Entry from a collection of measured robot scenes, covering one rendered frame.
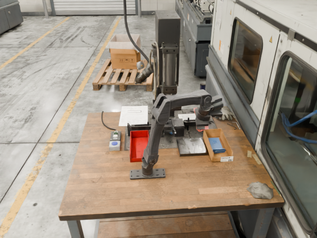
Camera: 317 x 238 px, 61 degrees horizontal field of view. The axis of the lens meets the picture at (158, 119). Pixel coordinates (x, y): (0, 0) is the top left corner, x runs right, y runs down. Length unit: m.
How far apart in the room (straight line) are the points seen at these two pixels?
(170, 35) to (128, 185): 0.89
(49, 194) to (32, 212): 0.22
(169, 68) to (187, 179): 0.64
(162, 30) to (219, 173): 0.88
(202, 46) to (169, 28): 3.19
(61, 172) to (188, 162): 1.76
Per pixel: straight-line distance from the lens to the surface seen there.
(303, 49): 1.39
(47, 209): 2.76
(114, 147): 1.73
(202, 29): 4.73
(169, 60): 1.60
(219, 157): 1.70
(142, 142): 1.78
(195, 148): 1.72
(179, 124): 1.81
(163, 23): 1.62
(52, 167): 3.18
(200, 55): 4.84
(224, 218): 2.28
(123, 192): 1.47
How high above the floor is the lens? 1.96
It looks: 31 degrees down
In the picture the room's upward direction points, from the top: 1 degrees counter-clockwise
